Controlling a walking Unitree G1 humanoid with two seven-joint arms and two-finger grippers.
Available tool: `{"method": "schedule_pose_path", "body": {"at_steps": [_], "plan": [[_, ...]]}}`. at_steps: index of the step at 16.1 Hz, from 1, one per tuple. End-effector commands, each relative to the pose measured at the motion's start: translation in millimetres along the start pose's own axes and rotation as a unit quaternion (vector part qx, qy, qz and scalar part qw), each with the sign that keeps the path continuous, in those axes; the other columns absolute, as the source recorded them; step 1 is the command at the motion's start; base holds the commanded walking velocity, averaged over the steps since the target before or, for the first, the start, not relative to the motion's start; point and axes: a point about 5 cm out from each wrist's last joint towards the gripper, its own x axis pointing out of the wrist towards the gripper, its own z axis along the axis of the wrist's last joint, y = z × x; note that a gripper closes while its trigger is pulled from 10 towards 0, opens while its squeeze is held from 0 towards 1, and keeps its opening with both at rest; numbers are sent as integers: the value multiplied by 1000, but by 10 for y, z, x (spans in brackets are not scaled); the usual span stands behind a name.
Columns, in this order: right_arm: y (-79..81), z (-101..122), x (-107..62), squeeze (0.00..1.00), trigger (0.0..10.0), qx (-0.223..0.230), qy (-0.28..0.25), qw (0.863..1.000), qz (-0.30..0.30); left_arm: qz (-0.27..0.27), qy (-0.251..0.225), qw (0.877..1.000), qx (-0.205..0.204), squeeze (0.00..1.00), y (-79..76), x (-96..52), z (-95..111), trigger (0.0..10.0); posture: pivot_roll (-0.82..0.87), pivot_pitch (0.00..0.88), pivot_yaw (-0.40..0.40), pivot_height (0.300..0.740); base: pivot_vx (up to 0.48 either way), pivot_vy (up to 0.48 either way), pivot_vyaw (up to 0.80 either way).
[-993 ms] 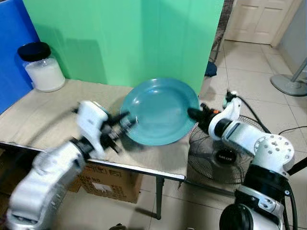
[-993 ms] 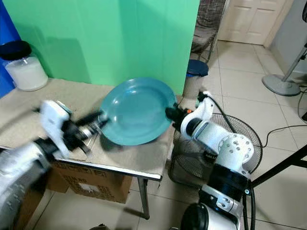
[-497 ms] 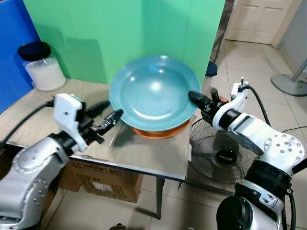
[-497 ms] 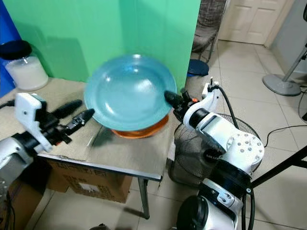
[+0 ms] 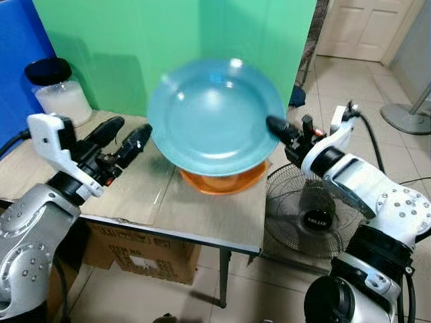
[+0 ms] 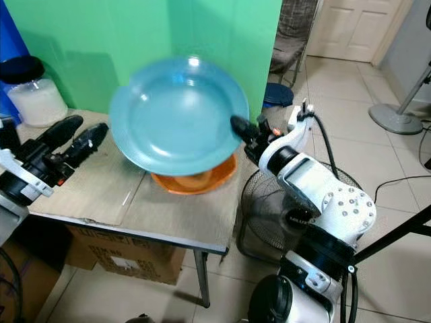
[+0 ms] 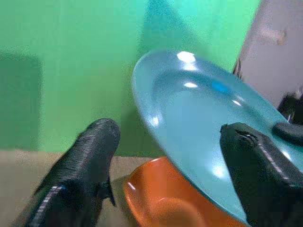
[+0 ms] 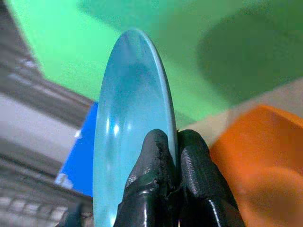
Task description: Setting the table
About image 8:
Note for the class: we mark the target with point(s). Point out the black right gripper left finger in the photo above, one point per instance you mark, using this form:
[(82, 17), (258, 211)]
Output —
[(151, 165)]

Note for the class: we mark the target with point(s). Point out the green tablecloth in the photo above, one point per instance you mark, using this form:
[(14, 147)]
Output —
[(189, 47)]

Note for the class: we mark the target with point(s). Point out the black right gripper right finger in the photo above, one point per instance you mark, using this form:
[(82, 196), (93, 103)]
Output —
[(198, 170)]

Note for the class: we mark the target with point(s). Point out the light blue plate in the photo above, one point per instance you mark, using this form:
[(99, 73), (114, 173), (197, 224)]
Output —
[(132, 113)]

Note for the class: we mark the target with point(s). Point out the blue box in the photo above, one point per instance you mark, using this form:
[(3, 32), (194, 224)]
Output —
[(80, 151)]

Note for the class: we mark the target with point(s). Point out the orange chair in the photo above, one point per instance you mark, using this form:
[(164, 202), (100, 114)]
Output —
[(265, 165)]

